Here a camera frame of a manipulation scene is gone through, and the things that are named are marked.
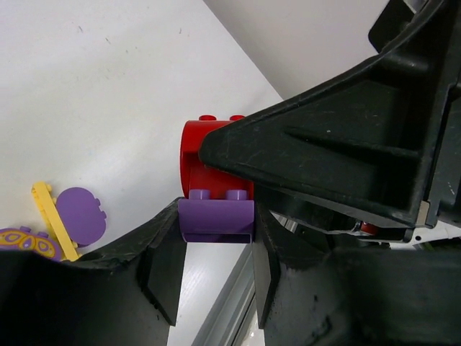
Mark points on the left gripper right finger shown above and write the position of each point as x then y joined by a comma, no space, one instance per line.
352,295

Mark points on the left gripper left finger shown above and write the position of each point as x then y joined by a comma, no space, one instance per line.
125,293

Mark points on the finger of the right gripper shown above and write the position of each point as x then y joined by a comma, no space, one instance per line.
379,143

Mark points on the purple curved lego base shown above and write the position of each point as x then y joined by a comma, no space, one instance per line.
205,220

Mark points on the yellow flat lego plate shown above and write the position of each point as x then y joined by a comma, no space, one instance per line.
46,204

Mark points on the purple rounded lego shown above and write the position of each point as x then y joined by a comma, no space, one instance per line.
81,215

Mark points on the purple patterned wedge lego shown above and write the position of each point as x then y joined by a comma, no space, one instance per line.
23,239

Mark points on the aluminium rail frame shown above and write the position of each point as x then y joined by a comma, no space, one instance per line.
230,316

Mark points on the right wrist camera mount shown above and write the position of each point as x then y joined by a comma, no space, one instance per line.
443,235

